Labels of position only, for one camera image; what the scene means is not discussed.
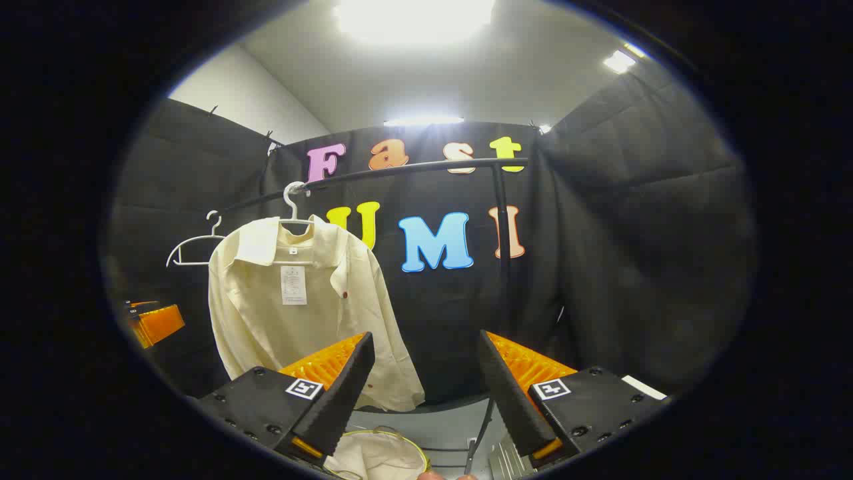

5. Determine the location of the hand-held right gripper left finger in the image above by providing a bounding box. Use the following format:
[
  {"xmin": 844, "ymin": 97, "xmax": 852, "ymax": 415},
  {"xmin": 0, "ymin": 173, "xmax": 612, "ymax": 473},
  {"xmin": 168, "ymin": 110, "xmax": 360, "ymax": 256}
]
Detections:
[{"xmin": 197, "ymin": 331, "xmax": 375, "ymax": 467}]

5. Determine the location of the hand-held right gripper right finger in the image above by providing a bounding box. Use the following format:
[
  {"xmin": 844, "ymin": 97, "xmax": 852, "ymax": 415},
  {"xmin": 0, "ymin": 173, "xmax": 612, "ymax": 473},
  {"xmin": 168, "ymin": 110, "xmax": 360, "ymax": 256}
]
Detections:
[{"xmin": 478, "ymin": 329, "xmax": 670, "ymax": 471}]

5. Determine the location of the white laundry hamper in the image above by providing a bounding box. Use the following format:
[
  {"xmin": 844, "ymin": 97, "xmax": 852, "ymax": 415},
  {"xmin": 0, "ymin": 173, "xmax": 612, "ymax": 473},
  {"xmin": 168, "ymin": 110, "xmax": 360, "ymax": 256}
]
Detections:
[{"xmin": 325, "ymin": 427, "xmax": 430, "ymax": 480}]

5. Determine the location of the cream collared shirt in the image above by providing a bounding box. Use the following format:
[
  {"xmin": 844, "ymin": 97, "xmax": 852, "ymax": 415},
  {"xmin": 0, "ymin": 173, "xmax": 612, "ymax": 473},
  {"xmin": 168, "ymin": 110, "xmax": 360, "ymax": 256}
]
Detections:
[{"xmin": 208, "ymin": 215, "xmax": 426, "ymax": 412}]

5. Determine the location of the white plastic hanger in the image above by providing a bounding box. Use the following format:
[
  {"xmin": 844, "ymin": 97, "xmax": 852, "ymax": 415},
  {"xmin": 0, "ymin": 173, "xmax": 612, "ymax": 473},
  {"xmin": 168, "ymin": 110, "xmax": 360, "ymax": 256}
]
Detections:
[
  {"xmin": 166, "ymin": 211, "xmax": 227, "ymax": 269},
  {"xmin": 270, "ymin": 181, "xmax": 315, "ymax": 267}
]

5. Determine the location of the black metal clothes rack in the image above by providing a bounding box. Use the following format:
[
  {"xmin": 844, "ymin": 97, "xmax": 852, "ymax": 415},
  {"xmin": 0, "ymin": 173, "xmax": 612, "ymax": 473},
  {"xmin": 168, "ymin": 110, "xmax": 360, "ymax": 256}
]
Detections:
[{"xmin": 220, "ymin": 157, "xmax": 529, "ymax": 475}]

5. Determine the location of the white paper sheet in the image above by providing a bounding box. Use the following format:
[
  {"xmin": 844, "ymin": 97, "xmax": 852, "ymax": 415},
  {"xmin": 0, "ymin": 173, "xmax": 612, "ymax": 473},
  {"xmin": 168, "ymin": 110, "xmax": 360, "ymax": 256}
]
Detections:
[{"xmin": 622, "ymin": 374, "xmax": 668, "ymax": 401}]

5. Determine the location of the long ceiling light panel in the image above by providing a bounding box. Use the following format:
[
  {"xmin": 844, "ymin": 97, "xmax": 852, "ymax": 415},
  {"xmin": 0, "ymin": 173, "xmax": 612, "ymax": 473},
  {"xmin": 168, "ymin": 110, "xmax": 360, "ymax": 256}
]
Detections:
[{"xmin": 383, "ymin": 116, "xmax": 465, "ymax": 127}]

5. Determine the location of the small ceiling light panel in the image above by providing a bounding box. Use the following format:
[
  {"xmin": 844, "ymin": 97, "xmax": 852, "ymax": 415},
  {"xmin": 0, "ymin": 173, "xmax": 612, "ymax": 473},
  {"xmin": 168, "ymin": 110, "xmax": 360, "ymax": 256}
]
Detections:
[{"xmin": 603, "ymin": 41, "xmax": 648, "ymax": 74}]

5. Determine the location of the large ceiling light panel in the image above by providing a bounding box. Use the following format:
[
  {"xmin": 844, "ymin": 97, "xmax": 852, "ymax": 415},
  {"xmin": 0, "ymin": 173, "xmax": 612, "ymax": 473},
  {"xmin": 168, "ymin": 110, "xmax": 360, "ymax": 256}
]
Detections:
[{"xmin": 333, "ymin": 0, "xmax": 497, "ymax": 45}]

